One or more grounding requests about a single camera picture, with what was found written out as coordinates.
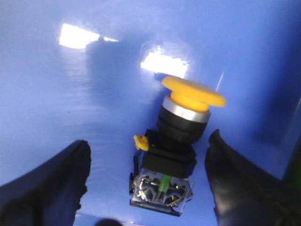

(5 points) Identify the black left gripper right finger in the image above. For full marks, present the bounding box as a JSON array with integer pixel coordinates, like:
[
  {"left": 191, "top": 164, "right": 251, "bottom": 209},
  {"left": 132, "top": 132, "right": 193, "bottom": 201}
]
[{"left": 205, "top": 129, "right": 301, "bottom": 226}]

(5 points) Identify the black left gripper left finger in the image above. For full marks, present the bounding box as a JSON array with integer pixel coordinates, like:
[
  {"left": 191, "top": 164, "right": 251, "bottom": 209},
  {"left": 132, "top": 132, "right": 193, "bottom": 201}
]
[{"left": 0, "top": 140, "right": 91, "bottom": 226}]

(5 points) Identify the yellow mushroom push button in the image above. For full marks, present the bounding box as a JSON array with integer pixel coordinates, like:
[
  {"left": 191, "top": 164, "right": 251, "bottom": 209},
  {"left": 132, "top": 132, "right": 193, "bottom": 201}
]
[{"left": 129, "top": 76, "right": 226, "bottom": 216}]

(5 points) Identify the blue plastic tray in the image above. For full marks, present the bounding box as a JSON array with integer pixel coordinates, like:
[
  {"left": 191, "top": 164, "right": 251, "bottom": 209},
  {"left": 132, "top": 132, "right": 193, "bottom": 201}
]
[{"left": 0, "top": 0, "right": 301, "bottom": 226}]

